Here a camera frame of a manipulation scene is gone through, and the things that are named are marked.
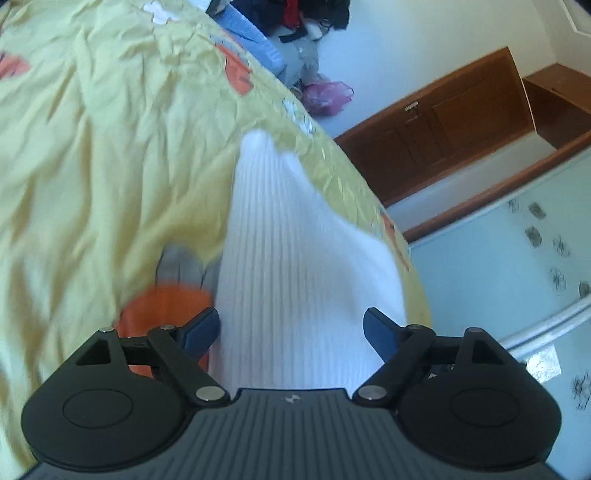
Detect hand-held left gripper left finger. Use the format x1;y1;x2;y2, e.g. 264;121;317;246
74;307;230;408

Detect brown wooden door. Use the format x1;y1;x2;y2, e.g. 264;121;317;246
334;46;537;207

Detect pink plastic bag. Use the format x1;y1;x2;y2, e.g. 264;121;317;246
302;80;355;116

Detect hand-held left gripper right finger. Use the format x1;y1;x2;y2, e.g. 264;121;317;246
352;307;516;408

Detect navy blue garment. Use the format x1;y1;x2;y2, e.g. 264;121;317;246
230;0;287;25

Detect red garment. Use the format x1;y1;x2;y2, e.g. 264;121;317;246
283;0;304;29

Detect light blue towel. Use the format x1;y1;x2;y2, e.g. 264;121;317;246
216;6;288;77

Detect white knit sweater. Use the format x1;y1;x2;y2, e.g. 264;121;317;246
210;129;409;391

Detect black clothes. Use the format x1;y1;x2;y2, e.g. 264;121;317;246
300;0;352;31

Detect yellow printed bedsheet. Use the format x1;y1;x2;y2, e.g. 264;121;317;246
0;0;433;480

